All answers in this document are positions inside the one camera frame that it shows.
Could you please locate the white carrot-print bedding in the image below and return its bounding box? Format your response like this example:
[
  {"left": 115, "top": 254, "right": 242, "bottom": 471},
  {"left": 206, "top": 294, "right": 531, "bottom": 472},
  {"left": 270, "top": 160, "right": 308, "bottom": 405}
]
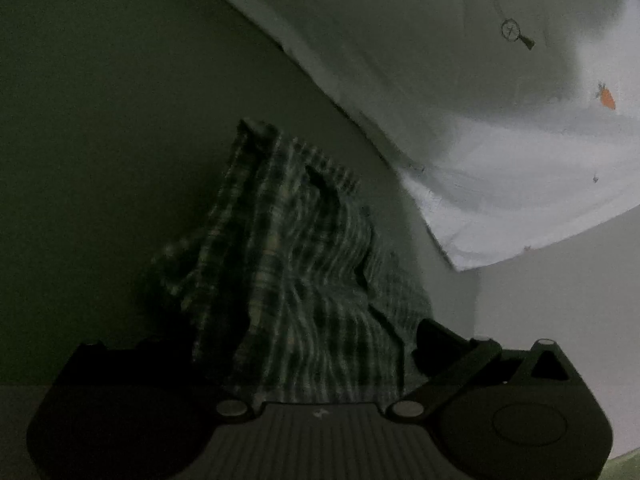
[{"left": 174, "top": 0, "right": 640, "bottom": 274}]

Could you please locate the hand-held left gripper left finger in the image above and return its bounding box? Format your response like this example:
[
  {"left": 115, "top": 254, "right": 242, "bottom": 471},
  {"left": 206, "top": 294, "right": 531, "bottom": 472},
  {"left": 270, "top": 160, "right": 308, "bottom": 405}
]
[{"left": 64, "top": 336, "right": 249, "bottom": 419}]

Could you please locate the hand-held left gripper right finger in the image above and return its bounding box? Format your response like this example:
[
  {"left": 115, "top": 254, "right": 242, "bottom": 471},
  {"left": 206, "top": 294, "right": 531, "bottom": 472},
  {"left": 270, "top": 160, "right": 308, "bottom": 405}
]
[{"left": 389, "top": 318, "right": 582, "bottom": 420}]

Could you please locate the plaid shirt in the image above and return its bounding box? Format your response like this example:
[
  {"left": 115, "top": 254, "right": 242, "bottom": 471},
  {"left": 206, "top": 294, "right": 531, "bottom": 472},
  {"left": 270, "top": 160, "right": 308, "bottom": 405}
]
[{"left": 141, "top": 117, "right": 437, "bottom": 407}]

